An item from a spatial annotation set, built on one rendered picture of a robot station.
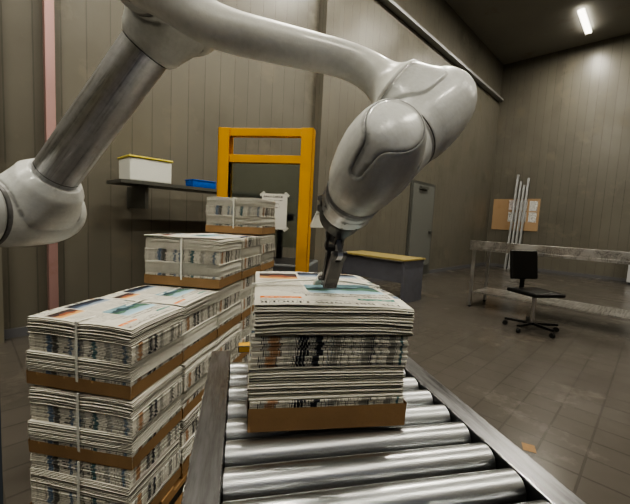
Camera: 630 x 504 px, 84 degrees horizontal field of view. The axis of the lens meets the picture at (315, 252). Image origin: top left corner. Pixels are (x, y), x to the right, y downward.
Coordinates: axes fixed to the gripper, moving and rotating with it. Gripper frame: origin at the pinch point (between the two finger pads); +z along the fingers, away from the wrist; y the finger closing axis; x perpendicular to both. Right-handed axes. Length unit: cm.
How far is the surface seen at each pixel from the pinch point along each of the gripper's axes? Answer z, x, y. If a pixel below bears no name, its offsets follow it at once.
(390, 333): -11.0, 9.5, 19.5
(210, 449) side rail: -4.1, -20.9, 36.2
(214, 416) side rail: 4.4, -20.9, 31.9
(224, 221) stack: 134, -27, -72
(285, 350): -8.0, -9.0, 21.6
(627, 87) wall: 424, 940, -645
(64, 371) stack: 59, -69, 19
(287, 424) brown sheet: -3.1, -8.2, 33.5
